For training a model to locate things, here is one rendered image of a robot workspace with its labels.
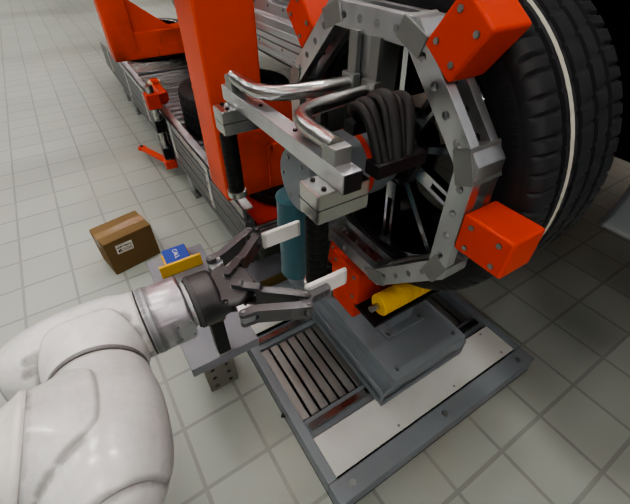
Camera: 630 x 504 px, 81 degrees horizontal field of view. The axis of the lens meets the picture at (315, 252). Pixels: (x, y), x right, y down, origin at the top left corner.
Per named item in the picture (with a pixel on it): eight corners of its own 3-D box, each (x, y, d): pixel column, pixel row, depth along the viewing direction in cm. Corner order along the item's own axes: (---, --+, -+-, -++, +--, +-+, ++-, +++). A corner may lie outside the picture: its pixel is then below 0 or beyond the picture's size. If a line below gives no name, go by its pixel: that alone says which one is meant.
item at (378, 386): (459, 354, 130) (467, 338, 124) (380, 408, 116) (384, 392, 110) (370, 270, 162) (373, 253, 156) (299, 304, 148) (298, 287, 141)
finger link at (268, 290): (232, 277, 52) (228, 284, 51) (311, 287, 51) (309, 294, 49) (236, 296, 54) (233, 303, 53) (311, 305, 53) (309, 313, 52)
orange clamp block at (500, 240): (483, 232, 65) (529, 262, 59) (451, 248, 62) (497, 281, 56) (496, 198, 60) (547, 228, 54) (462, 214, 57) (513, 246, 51)
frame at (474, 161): (446, 321, 80) (556, 33, 44) (424, 334, 77) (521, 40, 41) (313, 200, 114) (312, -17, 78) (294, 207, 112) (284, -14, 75)
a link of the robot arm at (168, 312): (165, 367, 49) (209, 346, 51) (144, 324, 43) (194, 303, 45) (148, 320, 54) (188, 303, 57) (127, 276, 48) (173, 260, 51)
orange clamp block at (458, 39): (483, 75, 54) (535, 23, 46) (445, 85, 51) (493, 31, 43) (460, 36, 55) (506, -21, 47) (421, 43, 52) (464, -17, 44)
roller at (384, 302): (459, 279, 102) (465, 263, 99) (376, 325, 91) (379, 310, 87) (443, 266, 106) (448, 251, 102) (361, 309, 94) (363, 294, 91)
